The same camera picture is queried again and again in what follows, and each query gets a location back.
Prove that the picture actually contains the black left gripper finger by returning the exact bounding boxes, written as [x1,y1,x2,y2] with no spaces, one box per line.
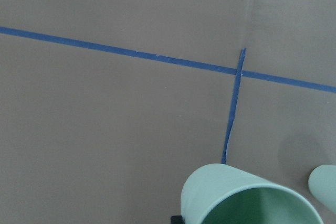
[171,215,185,224]

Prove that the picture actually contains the mint green plastic cup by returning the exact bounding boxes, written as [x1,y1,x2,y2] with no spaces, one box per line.
[181,164,323,223]

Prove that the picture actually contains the short blue tape strip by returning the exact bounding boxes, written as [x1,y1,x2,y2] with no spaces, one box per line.
[221,48,246,164]

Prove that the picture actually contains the long blue tape strip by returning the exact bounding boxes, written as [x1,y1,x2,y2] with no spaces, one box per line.
[1,26,335,93]

